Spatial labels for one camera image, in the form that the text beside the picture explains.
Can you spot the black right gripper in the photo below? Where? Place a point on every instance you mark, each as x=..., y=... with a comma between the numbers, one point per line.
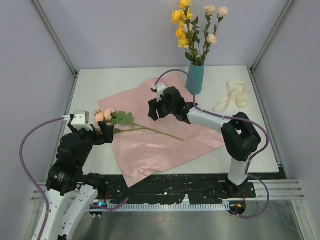
x=154, y=105

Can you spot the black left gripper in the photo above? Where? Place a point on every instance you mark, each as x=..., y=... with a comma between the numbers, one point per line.
x=107, y=132

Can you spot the pink peony stem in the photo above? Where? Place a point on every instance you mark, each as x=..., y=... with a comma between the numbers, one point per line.
x=123, y=122

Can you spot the purple wrapping paper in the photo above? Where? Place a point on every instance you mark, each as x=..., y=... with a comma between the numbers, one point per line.
x=165, y=144

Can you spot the yellow rose stem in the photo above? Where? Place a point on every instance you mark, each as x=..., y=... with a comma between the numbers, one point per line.
x=186, y=33

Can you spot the cream printed ribbon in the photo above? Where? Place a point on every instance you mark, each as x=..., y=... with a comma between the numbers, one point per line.
x=236, y=92

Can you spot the cream rose stem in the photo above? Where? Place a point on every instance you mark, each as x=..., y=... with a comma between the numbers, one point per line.
x=213, y=16

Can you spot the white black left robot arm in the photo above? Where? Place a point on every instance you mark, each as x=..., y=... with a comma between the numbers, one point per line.
x=69, y=192

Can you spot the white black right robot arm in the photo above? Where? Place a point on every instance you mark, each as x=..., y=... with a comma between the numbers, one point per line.
x=240, y=137

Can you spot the teal ceramic vase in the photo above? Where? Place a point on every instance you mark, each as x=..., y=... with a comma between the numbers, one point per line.
x=195, y=78

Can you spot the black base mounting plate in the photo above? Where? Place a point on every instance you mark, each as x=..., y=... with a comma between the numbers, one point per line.
x=169, y=189

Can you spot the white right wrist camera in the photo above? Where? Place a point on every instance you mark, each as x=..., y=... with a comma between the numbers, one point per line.
x=158, y=89

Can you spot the white slotted cable duct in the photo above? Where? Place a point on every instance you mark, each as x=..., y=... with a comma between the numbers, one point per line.
x=184, y=206

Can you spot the left aluminium frame post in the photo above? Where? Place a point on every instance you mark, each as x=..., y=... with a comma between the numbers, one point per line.
x=51, y=31

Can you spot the aluminium frame post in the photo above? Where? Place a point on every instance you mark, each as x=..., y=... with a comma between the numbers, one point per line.
x=51, y=31
x=279, y=22

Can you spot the right aluminium frame post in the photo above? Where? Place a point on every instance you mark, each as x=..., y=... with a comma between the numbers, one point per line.
x=279, y=22

